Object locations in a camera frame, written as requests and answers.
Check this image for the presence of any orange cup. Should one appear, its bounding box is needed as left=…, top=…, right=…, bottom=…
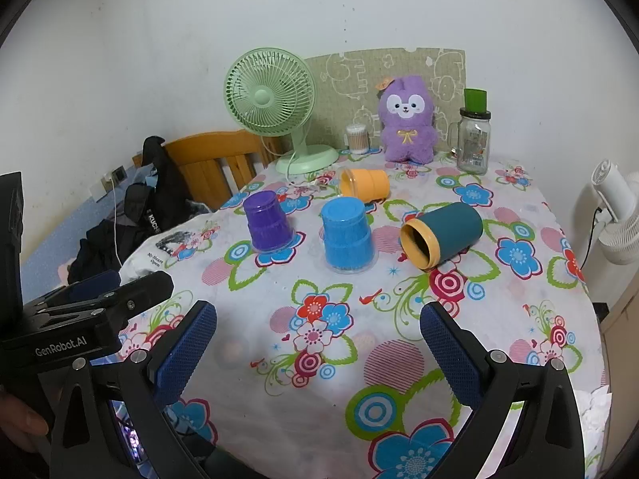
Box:
left=339, top=167, right=391, bottom=204

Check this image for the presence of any cotton swab container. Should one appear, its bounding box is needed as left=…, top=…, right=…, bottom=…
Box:
left=345, top=122, right=371, bottom=155

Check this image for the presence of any dark clothes pile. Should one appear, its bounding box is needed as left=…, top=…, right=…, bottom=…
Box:
left=67, top=216, right=151, bottom=285

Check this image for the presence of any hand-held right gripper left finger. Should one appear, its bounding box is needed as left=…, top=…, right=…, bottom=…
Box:
left=49, top=301, right=218, bottom=479

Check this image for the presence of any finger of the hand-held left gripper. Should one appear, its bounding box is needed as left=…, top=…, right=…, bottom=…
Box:
left=30, top=269, right=122, bottom=307
left=22, top=270, right=175, bottom=331

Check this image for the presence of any glass jar with green lid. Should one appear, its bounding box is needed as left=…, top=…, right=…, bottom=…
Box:
left=448, top=88, right=493, bottom=176

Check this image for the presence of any black jacket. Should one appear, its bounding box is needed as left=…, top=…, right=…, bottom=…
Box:
left=122, top=135, right=193, bottom=248

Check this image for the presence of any green printed board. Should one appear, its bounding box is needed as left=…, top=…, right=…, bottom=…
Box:
left=302, top=47, right=468, bottom=153

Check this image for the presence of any purple cup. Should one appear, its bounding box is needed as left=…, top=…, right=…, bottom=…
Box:
left=242, top=190, right=296, bottom=253

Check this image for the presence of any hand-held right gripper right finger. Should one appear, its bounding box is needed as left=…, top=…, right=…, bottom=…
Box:
left=419, top=301, right=586, bottom=479

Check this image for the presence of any wooden chair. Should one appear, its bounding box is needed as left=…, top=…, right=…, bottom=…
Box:
left=162, top=130, right=296, bottom=213

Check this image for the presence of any person's left hand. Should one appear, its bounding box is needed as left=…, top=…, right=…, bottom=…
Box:
left=0, top=391, right=50, bottom=453

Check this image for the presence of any wall socket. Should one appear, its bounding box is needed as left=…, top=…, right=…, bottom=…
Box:
left=102, top=165, right=127, bottom=193

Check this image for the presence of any white printed shirt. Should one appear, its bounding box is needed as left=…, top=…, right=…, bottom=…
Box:
left=120, top=212, right=221, bottom=281

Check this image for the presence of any white cable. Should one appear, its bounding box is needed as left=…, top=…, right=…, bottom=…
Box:
left=109, top=178, right=125, bottom=266

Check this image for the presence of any blue cup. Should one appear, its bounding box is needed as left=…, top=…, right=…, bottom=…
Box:
left=319, top=196, right=377, bottom=275

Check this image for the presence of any teal cup with yellow rim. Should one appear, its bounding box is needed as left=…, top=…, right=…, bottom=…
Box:
left=399, top=202, right=484, bottom=273

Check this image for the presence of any floral tablecloth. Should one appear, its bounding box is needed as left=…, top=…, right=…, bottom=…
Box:
left=117, top=147, right=608, bottom=479

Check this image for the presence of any green desk fan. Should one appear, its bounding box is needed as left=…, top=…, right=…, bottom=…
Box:
left=222, top=47, right=339, bottom=177

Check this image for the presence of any white clip fan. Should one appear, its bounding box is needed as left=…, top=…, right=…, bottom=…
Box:
left=578, top=159, right=639, bottom=267

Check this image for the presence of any purple plush toy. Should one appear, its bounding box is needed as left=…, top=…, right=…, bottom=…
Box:
left=373, top=74, right=441, bottom=165

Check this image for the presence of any beige cabinet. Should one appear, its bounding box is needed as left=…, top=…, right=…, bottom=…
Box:
left=596, top=288, right=639, bottom=391

